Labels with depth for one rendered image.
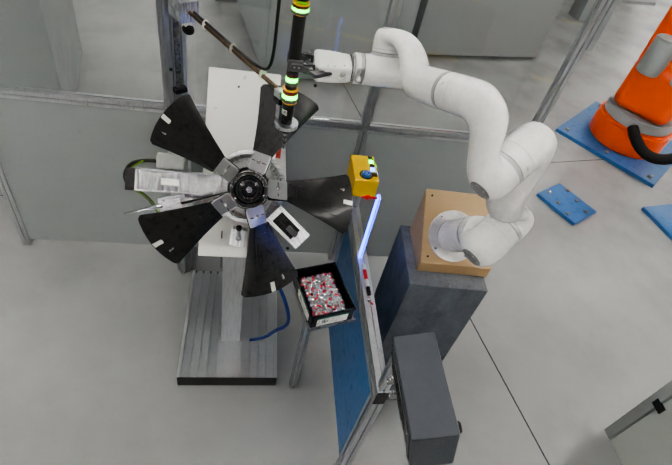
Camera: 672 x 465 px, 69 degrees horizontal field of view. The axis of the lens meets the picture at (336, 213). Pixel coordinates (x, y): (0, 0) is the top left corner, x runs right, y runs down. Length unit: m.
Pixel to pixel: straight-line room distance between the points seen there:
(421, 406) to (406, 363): 0.11
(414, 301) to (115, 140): 1.54
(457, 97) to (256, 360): 1.77
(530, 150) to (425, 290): 0.85
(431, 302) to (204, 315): 1.23
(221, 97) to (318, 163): 0.78
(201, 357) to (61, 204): 1.08
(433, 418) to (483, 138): 0.63
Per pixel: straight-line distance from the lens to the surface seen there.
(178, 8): 1.85
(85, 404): 2.59
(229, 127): 1.87
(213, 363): 2.51
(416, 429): 1.21
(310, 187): 1.68
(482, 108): 1.11
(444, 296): 1.91
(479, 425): 2.74
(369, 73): 1.37
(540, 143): 1.19
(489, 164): 1.11
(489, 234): 1.47
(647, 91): 5.00
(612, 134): 5.11
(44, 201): 2.92
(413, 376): 1.26
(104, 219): 2.91
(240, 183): 1.58
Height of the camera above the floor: 2.29
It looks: 44 degrees down
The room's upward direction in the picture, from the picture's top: 14 degrees clockwise
